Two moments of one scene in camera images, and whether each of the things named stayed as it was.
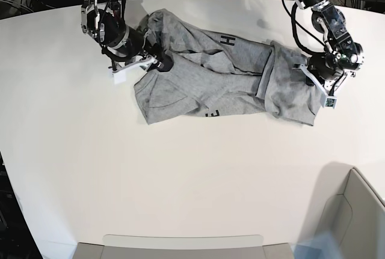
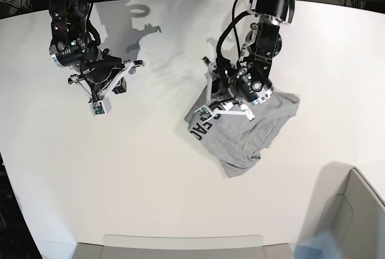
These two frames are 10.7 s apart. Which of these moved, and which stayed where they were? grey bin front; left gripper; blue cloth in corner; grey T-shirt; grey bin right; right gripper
Moved: left gripper; right gripper; grey T-shirt
Stayed: grey bin right; grey bin front; blue cloth in corner
